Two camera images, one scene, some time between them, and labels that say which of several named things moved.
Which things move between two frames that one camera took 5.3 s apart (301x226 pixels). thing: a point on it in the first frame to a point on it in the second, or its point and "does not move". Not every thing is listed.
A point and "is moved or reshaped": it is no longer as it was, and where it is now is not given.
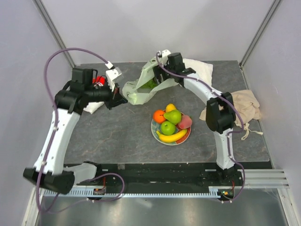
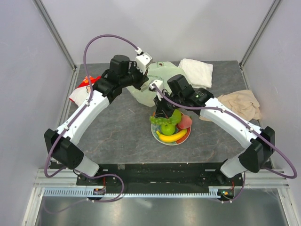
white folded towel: [204, 70] does not move
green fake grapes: [150, 84] is moved or reshaped
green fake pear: [175, 116] does not move
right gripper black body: [159, 70] to [167, 107]
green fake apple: [167, 128] does not move
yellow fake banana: [168, 139] does not move
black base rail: [148, 175] does not move
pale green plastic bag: [130, 92] is moved or reshaped
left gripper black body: [110, 103] to [135, 77]
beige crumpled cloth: [247, 104] does not move
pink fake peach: [186, 122] does not move
